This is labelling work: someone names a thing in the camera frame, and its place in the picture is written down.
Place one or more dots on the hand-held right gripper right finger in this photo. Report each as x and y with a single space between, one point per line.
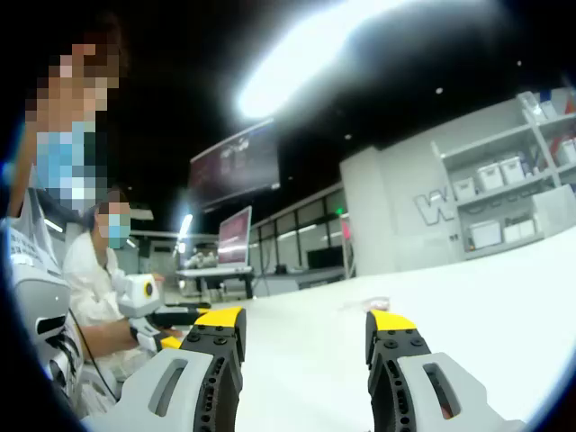
418 373

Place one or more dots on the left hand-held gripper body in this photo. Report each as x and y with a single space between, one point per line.
137 294

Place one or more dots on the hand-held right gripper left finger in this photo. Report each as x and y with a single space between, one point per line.
180 382

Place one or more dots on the clear resealable bag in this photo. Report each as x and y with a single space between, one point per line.
366 304

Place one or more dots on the grey desk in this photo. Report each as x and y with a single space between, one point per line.
216 272

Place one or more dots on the pale clutter heap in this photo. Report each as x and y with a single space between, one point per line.
202 260

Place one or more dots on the short ceiling light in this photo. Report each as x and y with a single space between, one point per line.
186 231

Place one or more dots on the grey chest device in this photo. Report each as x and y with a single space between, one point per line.
40 297

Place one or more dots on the monitor on far desk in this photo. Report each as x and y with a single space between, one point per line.
235 236

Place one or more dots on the low grey cabinet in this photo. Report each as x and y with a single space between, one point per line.
306 279

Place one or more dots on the black monitor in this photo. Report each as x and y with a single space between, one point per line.
325 258

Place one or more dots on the pink flag on stand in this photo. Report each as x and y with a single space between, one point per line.
345 229

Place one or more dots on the hanging dark screen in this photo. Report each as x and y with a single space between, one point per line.
234 164

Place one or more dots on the grey shelving unit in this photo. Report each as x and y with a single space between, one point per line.
495 193

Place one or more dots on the group of white storage bins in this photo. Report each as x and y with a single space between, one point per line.
489 176

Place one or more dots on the long ceiling light strip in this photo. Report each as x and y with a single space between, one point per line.
315 58

